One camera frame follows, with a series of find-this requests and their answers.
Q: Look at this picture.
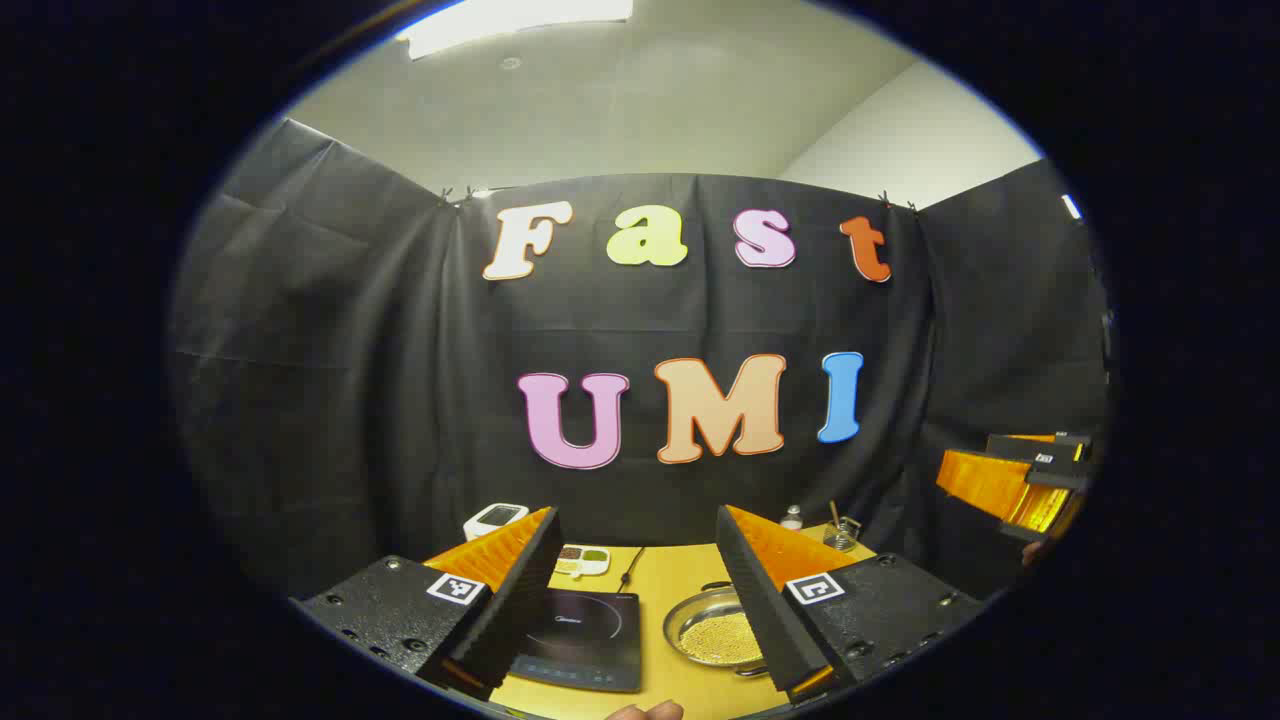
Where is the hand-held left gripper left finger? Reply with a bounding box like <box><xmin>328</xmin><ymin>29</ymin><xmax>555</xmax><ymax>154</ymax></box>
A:
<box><xmin>290</xmin><ymin>507</ymin><xmax>563</xmax><ymax>701</ymax></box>

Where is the pile of soybeans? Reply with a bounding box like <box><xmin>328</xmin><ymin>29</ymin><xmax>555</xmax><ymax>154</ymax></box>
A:
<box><xmin>680</xmin><ymin>612</ymin><xmax>763</xmax><ymax>666</ymax></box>

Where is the white toaster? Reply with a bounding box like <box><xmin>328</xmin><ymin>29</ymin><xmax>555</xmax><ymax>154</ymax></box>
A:
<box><xmin>463</xmin><ymin>503</ymin><xmax>529</xmax><ymax>541</ymax></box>

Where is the white divided dish with beans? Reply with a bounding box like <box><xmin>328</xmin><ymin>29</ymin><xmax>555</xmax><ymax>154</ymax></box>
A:
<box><xmin>553</xmin><ymin>545</ymin><xmax>611</xmax><ymax>578</ymax></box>

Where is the black induction cooktop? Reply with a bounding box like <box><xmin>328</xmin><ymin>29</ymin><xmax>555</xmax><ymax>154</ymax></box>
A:
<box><xmin>508</xmin><ymin>588</ymin><xmax>642</xmax><ymax>693</ymax></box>

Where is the stainless steel pot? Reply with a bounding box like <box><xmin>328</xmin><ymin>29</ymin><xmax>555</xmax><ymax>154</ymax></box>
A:
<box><xmin>663</xmin><ymin>580</ymin><xmax>771</xmax><ymax>677</ymax></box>

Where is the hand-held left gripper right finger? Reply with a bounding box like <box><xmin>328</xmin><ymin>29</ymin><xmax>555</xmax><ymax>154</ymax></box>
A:
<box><xmin>715</xmin><ymin>505</ymin><xmax>986</xmax><ymax>706</ymax></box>

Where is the ceiling light panel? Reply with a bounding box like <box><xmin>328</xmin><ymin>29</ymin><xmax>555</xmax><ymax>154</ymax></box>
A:
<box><xmin>395</xmin><ymin>0</ymin><xmax>636</xmax><ymax>61</ymax></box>

